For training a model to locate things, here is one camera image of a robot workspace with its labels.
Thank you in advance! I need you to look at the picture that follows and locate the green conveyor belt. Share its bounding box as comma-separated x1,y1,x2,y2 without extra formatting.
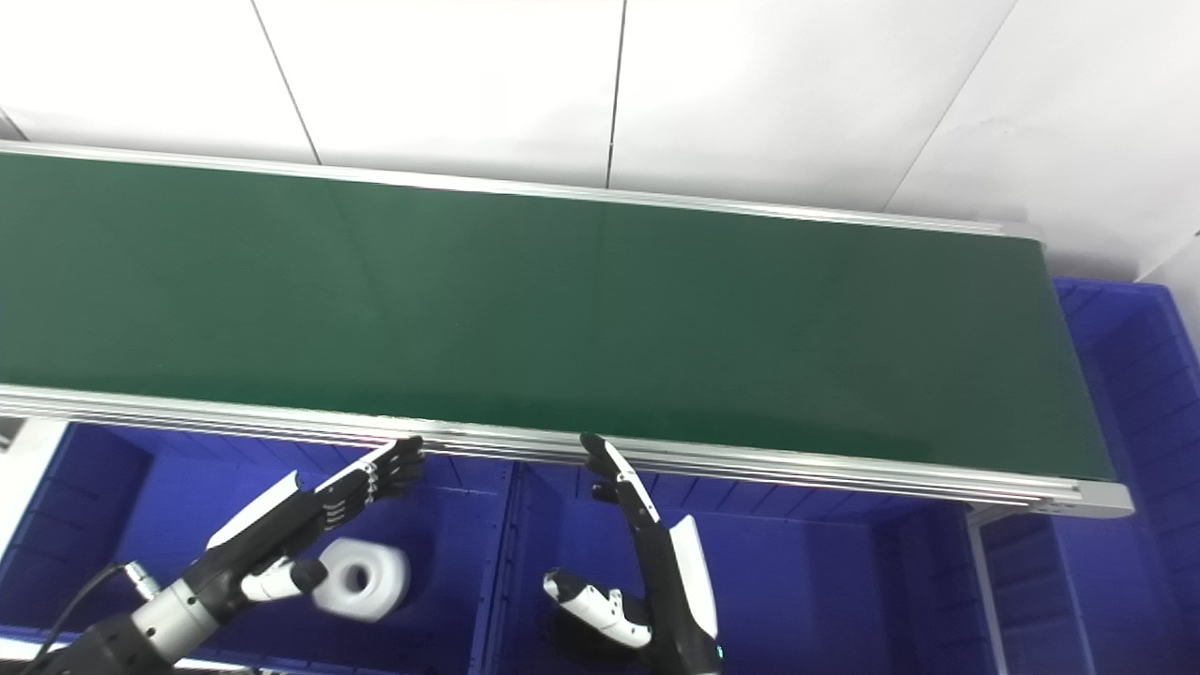
0,152,1118,481
0,140,1136,520

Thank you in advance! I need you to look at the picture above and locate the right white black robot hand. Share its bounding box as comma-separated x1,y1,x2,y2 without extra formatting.
544,431,724,675

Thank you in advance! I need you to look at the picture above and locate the white round plastic part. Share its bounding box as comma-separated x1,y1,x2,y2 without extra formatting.
313,536,413,623

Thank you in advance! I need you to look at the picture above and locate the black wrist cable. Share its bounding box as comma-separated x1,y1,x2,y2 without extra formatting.
36,560,162,675

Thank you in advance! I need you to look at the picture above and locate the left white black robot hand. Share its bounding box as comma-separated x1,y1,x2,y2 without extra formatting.
187,436,428,610

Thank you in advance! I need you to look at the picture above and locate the blue plastic bin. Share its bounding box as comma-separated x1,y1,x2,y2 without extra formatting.
966,276,1200,675
0,421,518,675
487,457,997,675

